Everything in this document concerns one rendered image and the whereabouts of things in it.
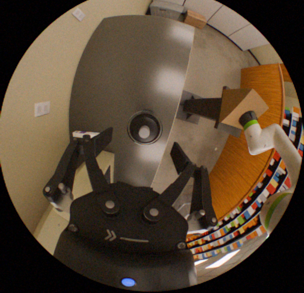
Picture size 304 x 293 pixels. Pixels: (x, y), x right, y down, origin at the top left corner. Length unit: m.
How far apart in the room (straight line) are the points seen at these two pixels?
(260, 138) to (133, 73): 0.77
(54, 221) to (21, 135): 0.41
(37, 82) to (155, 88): 0.65
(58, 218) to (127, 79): 0.66
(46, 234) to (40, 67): 0.66
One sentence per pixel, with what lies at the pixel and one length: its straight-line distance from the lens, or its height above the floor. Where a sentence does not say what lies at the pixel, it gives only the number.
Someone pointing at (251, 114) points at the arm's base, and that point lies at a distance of 0.69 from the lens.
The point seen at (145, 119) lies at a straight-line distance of 0.26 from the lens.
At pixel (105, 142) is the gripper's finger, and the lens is 0.17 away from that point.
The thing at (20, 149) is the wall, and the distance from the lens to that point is 0.63.
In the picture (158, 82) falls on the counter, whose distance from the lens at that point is 0.51.
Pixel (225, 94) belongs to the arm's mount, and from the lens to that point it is 0.68.
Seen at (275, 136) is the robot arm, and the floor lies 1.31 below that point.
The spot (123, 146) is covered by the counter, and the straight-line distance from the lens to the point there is 0.57.
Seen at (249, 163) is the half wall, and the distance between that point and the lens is 1.94.
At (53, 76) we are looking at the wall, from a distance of 0.67.
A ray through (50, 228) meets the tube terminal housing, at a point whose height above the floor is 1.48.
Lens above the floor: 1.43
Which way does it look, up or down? 69 degrees down
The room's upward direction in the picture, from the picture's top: 177 degrees clockwise
